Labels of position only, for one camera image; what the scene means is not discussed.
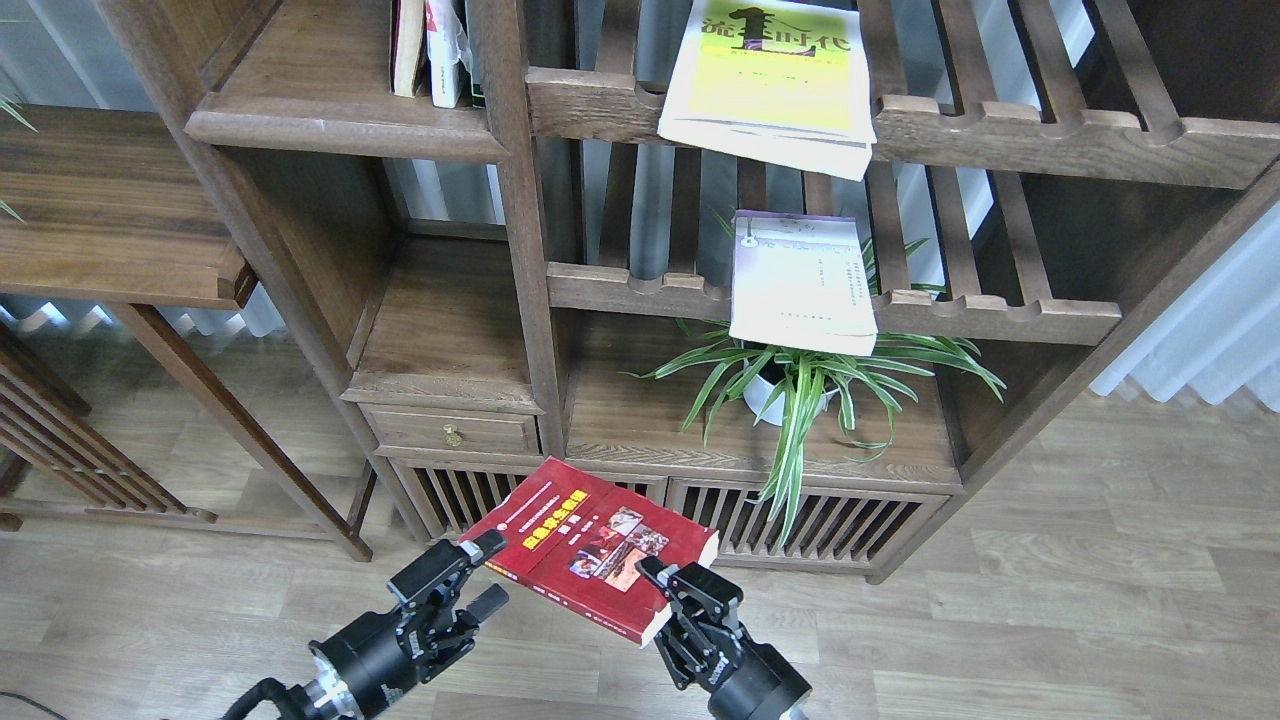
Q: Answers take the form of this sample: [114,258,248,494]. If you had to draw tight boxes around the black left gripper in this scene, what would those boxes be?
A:
[308,529,509,719]

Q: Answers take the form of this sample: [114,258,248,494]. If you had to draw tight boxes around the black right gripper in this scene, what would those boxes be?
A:
[636,555,812,719]

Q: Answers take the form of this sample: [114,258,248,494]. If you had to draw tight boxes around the red cover book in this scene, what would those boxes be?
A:
[461,457,721,646]

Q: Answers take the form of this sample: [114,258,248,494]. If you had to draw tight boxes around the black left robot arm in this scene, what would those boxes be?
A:
[224,529,509,719]

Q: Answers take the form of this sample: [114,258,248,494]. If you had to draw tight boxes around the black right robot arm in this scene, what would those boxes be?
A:
[637,556,812,719]

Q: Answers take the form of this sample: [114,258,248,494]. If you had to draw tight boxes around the white curtain behind shelf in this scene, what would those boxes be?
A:
[388,1,1093,284]

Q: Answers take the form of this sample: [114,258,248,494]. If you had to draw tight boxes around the brass drawer knob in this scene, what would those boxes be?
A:
[442,424,465,448]

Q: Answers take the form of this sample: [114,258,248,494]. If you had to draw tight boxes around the white plant pot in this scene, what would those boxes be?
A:
[742,361,797,427]

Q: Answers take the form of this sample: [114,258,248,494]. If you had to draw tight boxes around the spider plant green leaves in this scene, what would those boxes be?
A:
[649,241,1006,541]

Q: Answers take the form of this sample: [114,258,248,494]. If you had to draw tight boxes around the pale purple cover book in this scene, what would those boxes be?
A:
[730,209,878,356]

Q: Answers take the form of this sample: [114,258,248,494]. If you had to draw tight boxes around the dark wooden bookshelf cabinet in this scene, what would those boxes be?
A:
[97,1,1277,582]

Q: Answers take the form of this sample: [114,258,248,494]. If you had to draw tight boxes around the slatted wooden rack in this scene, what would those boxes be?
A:
[1,327,218,530]

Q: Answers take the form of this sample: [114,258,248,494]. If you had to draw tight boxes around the yellow green cover book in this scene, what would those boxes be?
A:
[657,1,876,182]

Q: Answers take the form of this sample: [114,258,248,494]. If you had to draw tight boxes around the white red upright book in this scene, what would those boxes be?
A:
[425,0,467,109]

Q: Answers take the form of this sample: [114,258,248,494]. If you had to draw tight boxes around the brown wooden side table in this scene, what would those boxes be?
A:
[1,105,374,561]

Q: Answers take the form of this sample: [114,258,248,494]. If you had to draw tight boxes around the dark upright book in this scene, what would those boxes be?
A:
[461,0,486,108]

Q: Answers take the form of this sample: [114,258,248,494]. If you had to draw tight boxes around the tan upright book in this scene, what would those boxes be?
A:
[388,0,428,97]

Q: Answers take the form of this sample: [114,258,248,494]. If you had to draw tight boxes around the white curtain right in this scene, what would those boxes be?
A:
[1089,206,1279,413]

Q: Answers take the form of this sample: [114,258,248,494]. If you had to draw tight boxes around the black floor cable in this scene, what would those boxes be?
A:
[0,691,67,720]

